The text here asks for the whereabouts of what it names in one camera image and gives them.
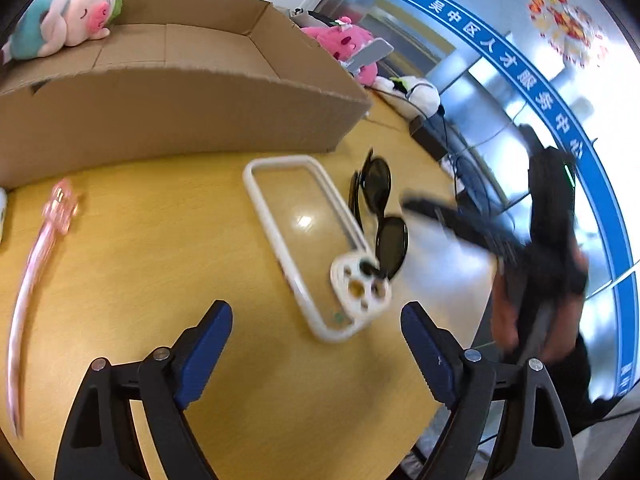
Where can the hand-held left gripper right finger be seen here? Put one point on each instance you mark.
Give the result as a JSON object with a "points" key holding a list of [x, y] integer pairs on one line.
{"points": [[430, 355]]}

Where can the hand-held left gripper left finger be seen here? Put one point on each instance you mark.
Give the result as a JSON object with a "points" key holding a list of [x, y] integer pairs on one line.
{"points": [[205, 355]]}

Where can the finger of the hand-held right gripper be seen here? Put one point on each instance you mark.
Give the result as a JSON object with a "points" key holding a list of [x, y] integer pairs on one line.
{"points": [[450, 220]]}

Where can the black sunglasses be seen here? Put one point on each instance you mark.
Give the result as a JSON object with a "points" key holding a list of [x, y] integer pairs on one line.
{"points": [[377, 185]]}

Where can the white clear phone case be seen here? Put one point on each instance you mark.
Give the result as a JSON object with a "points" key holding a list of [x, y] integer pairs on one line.
{"points": [[357, 280]]}

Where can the pink translucent pen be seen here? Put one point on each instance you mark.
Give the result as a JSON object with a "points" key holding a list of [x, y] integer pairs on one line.
{"points": [[35, 260]]}

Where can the white earbuds case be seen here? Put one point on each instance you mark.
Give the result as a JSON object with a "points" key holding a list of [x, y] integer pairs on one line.
{"points": [[2, 215]]}

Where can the shallow cardboard box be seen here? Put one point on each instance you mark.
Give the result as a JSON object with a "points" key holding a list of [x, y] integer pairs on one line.
{"points": [[175, 110]]}

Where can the pig plush toy teal shirt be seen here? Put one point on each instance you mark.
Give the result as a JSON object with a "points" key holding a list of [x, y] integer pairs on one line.
{"points": [[75, 15]]}

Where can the person's right forearm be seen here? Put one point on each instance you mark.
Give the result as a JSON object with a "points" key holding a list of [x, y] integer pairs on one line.
{"points": [[580, 375]]}

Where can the person's right hand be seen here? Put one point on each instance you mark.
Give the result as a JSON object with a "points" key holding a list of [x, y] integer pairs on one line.
{"points": [[505, 317]]}

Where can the black power adapter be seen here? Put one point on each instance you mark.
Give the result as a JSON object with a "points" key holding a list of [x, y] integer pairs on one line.
{"points": [[430, 135]]}

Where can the panda plush toy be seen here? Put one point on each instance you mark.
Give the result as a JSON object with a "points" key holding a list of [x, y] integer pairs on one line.
{"points": [[425, 100]]}

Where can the white phone stand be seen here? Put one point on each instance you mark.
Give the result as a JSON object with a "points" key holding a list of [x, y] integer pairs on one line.
{"points": [[372, 52]]}

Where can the red paper window sticker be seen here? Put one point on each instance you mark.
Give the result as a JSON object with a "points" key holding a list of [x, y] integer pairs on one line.
{"points": [[567, 27]]}

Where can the pink plush toy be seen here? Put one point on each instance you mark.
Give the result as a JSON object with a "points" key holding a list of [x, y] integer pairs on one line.
{"points": [[340, 40]]}

